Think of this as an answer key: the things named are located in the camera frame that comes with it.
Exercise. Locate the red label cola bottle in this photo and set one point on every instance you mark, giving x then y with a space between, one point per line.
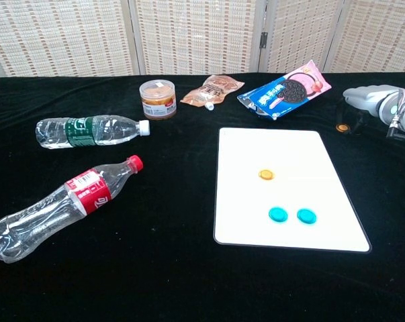
71 204

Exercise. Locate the woven bamboo folding screen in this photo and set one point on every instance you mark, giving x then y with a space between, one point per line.
195 33

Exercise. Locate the blue pink cookie box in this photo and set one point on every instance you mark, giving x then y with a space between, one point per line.
286 92

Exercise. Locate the black screen hinge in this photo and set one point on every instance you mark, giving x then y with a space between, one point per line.
263 39

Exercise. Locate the orange button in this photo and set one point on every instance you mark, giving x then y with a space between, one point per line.
342 127
266 174

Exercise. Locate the clear jar brown contents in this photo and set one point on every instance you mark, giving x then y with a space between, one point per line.
158 99

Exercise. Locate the cyan button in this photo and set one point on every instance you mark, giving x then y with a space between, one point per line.
277 214
306 216

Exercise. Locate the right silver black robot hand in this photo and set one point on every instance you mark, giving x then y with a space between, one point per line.
365 97

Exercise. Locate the brown spout pouch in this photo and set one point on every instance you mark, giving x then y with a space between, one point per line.
210 90

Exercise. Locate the white rectangular board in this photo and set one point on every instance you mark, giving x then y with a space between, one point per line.
289 194

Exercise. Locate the black velvet tablecloth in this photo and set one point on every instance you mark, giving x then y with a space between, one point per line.
121 268

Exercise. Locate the green label water bottle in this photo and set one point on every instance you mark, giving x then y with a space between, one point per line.
88 131

